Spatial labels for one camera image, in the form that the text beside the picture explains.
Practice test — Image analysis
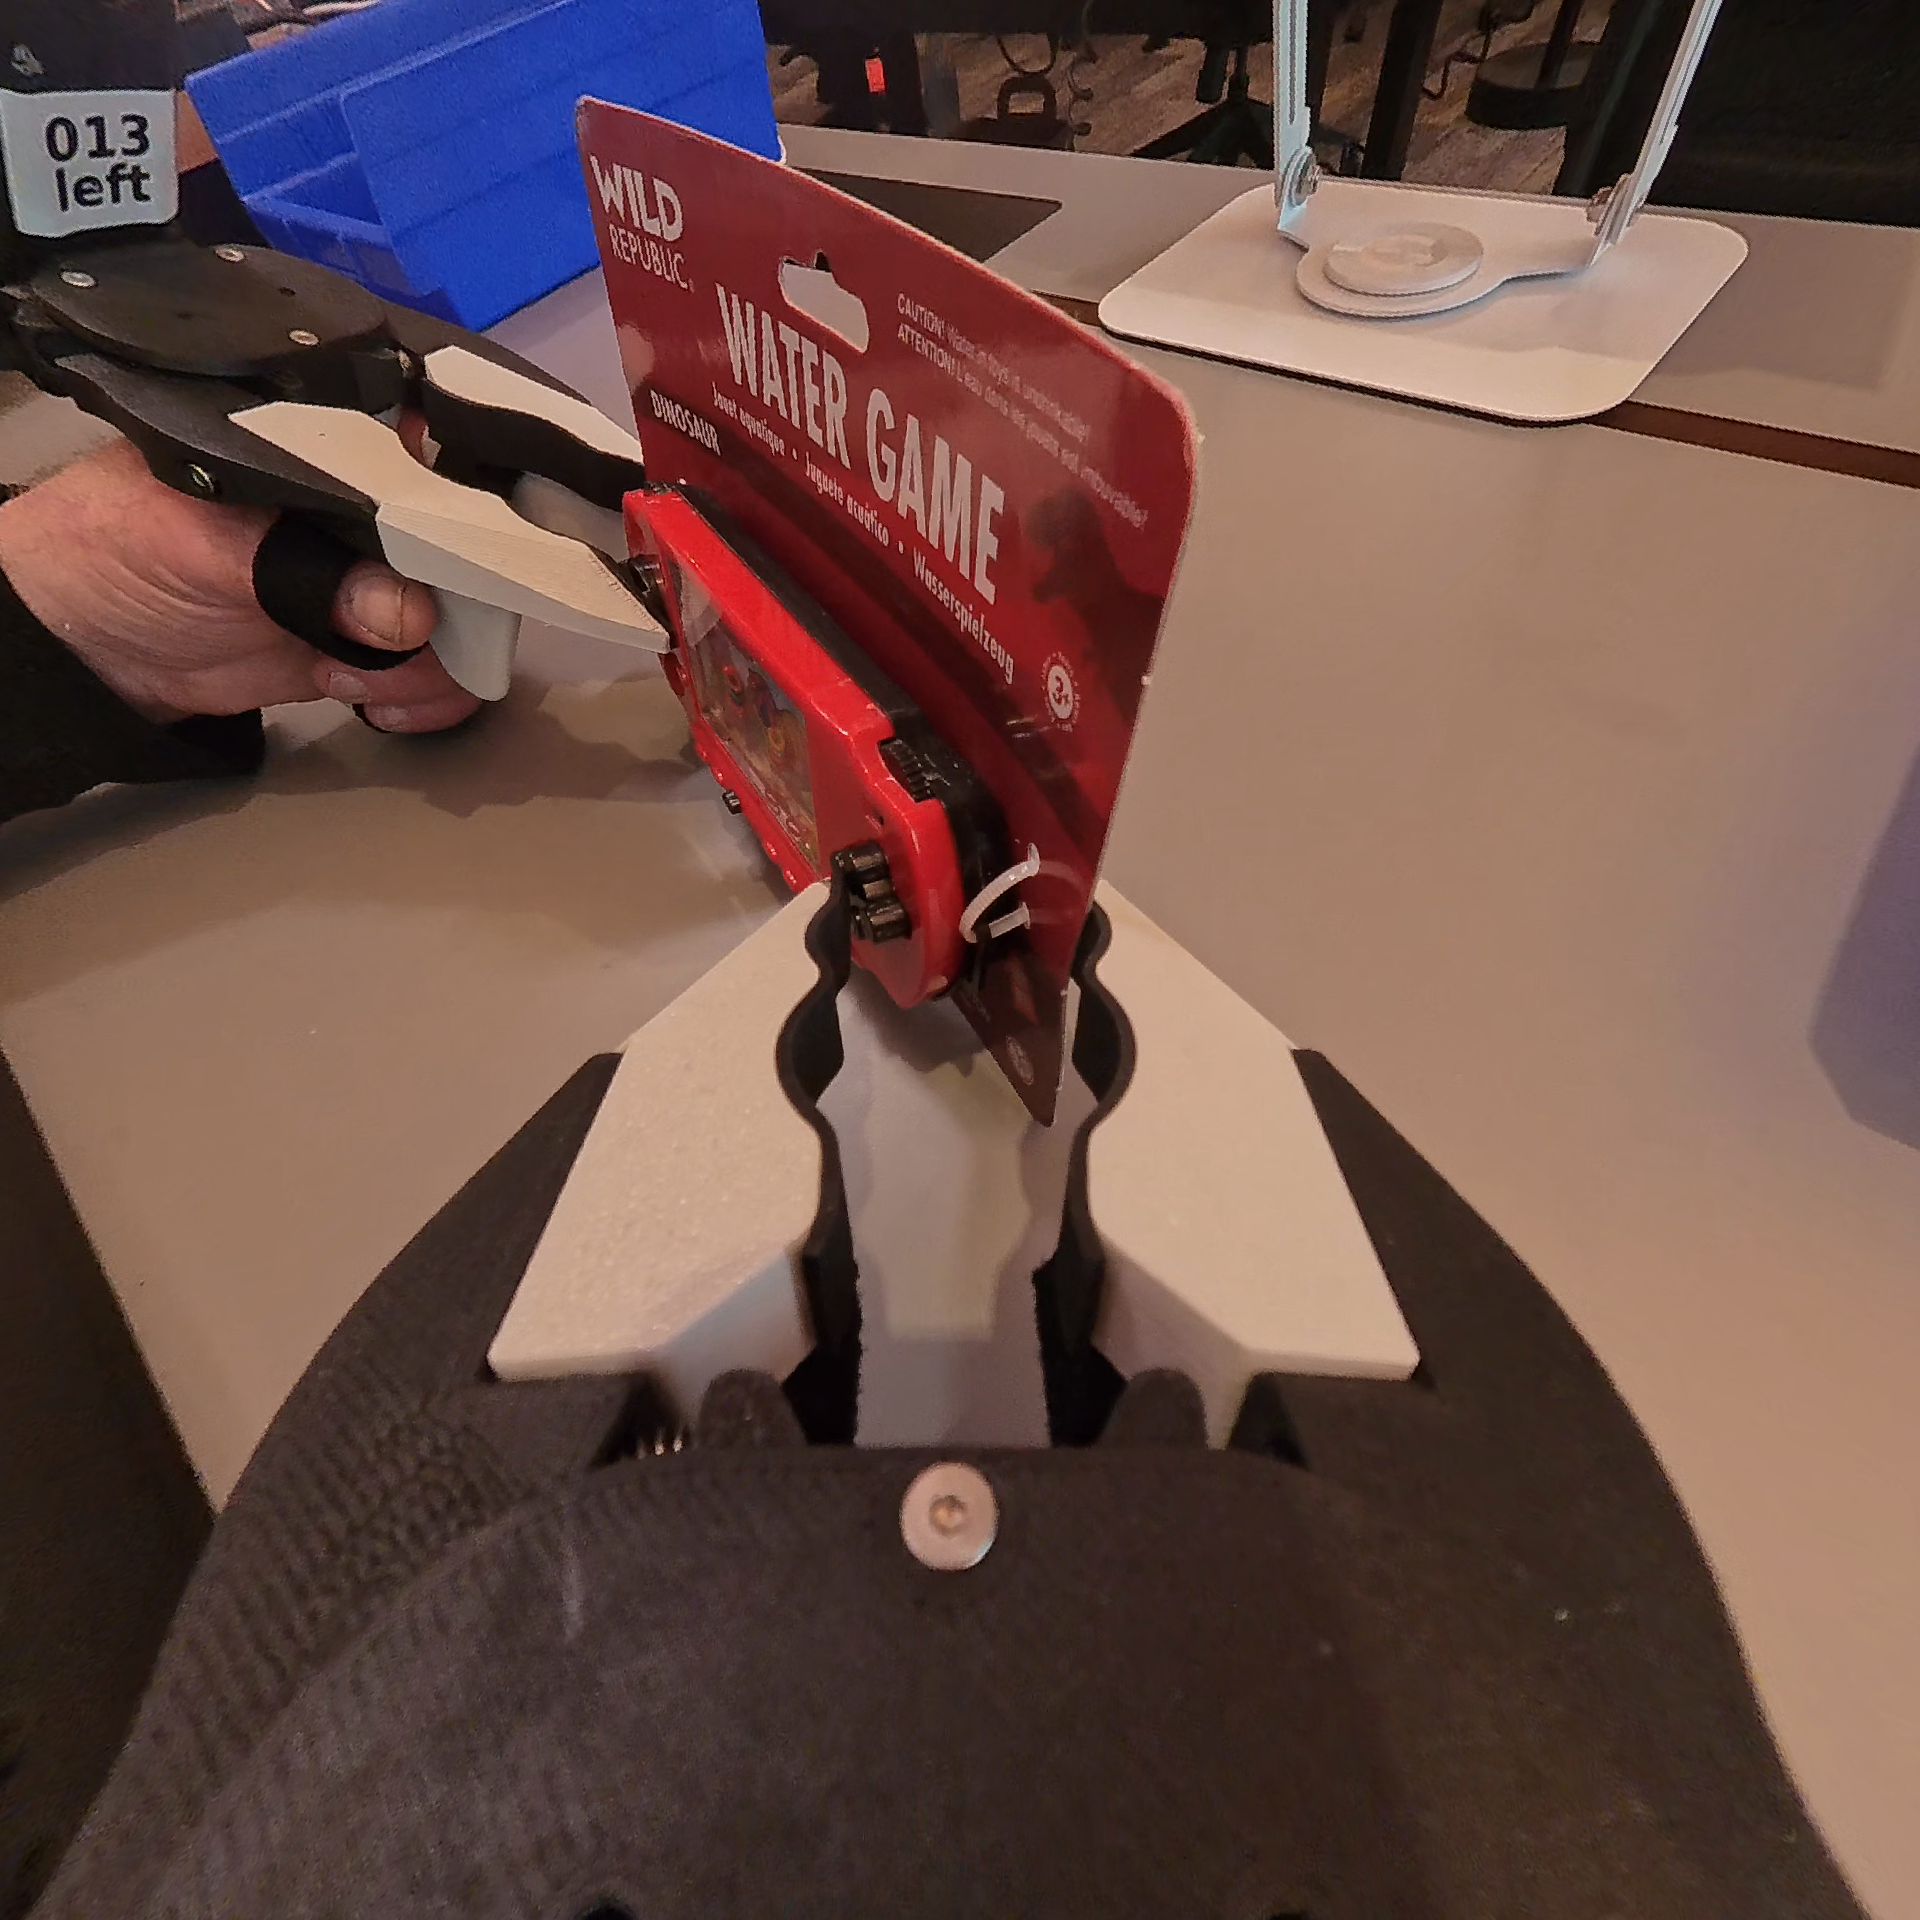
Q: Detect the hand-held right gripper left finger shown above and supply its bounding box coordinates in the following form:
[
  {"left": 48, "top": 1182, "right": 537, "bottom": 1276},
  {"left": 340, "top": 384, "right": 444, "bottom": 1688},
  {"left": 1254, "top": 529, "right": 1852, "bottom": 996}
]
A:
[{"left": 483, "top": 879, "right": 871, "bottom": 1450}]

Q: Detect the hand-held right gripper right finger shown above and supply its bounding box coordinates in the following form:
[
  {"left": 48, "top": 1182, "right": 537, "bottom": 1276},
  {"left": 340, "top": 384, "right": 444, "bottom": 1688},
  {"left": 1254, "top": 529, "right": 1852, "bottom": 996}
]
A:
[{"left": 1031, "top": 897, "right": 1419, "bottom": 1450}]

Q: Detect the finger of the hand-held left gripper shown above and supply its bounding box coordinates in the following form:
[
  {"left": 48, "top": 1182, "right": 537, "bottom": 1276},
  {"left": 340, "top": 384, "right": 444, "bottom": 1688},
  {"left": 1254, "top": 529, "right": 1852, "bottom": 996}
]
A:
[
  {"left": 419, "top": 337, "right": 649, "bottom": 536},
  {"left": 233, "top": 400, "right": 672, "bottom": 656}
]

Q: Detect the red carded water game toy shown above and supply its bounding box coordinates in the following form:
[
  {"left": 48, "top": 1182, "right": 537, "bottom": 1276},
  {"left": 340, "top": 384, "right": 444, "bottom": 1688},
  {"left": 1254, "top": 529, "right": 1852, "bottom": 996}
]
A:
[{"left": 577, "top": 99, "right": 1202, "bottom": 1127}]

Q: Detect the person's left hand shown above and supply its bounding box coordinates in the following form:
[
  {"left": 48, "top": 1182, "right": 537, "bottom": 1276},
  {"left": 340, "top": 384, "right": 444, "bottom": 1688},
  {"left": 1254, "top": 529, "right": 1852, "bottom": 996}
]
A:
[{"left": 0, "top": 448, "right": 483, "bottom": 738}]

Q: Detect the blue plastic bin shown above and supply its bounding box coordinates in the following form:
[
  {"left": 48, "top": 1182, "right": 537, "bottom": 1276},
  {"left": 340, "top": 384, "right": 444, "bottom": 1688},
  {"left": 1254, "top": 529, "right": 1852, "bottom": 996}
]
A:
[{"left": 186, "top": 0, "right": 782, "bottom": 332}]

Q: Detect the black office chair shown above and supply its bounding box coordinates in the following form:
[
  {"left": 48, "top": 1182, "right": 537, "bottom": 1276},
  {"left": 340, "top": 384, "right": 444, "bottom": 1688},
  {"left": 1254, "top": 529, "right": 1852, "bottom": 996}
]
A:
[{"left": 1132, "top": 0, "right": 1312, "bottom": 171}]

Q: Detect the white monitor stand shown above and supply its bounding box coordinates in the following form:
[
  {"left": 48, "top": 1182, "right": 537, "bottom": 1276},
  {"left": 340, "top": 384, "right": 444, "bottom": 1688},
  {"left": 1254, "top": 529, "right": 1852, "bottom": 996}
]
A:
[{"left": 1097, "top": 0, "right": 1754, "bottom": 423}]

